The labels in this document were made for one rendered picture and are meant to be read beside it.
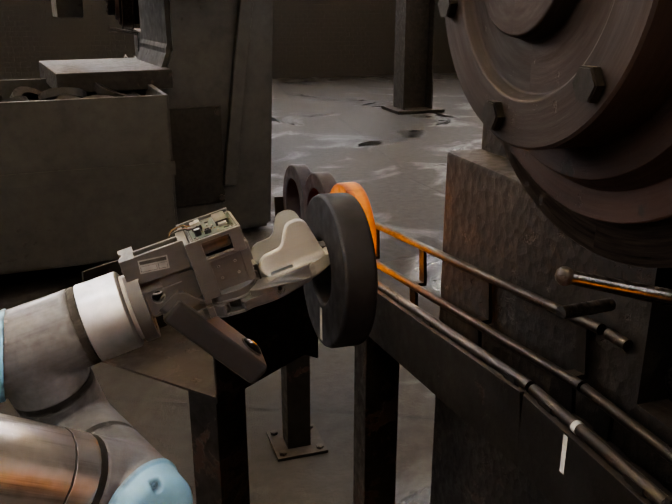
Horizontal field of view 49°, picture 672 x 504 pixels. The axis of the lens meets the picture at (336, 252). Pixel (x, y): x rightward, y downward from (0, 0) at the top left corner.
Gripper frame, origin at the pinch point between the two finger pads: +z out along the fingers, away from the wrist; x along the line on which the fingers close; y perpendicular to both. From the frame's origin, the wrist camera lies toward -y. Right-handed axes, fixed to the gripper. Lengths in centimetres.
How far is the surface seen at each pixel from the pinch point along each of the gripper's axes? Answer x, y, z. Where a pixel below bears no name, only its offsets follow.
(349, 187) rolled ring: 53, -11, 17
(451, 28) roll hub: -5.9, 18.3, 14.1
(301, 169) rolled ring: 89, -15, 17
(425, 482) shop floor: 69, -92, 21
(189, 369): 26.5, -19.6, -18.6
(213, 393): 17.7, -19.5, -16.5
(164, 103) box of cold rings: 221, -10, 1
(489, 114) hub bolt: -14.8, 12.4, 11.7
